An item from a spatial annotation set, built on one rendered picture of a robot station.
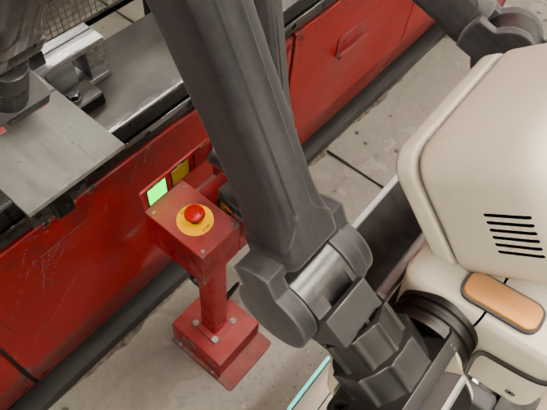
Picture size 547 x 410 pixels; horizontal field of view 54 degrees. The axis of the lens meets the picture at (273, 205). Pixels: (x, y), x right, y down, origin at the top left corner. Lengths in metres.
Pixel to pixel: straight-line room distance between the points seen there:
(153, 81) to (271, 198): 0.79
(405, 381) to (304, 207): 0.18
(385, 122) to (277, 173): 1.97
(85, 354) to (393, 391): 1.36
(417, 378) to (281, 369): 1.27
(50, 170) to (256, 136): 0.56
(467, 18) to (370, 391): 0.46
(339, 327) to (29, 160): 0.59
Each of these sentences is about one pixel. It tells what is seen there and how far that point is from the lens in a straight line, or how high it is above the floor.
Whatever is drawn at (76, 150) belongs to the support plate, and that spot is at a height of 1.00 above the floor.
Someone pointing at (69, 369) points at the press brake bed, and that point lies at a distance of 1.76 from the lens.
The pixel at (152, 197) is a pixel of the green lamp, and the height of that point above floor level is 0.81.
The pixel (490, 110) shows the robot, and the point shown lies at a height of 1.35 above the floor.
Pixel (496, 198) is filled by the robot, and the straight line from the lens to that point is 0.46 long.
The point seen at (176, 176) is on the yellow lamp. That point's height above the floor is 0.81.
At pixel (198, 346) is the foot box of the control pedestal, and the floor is 0.12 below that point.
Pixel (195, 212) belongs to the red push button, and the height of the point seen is 0.81.
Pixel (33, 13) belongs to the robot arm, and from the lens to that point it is 0.60.
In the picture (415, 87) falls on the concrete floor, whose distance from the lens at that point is 2.54.
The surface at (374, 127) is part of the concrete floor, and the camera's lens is 2.32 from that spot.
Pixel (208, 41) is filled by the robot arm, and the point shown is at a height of 1.46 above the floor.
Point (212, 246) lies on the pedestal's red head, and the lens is 1.02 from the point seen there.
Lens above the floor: 1.68
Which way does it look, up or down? 57 degrees down
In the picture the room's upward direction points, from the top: 8 degrees clockwise
